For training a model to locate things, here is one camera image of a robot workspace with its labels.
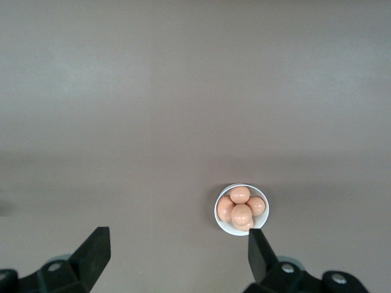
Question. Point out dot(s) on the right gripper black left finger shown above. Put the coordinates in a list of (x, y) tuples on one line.
[(91, 256)]

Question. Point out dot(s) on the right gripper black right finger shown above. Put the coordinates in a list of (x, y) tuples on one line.
[(262, 262)]

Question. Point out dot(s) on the white round bowl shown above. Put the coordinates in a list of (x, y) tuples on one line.
[(224, 226)]

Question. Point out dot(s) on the brown table cover mat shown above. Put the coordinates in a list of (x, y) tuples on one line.
[(195, 91)]

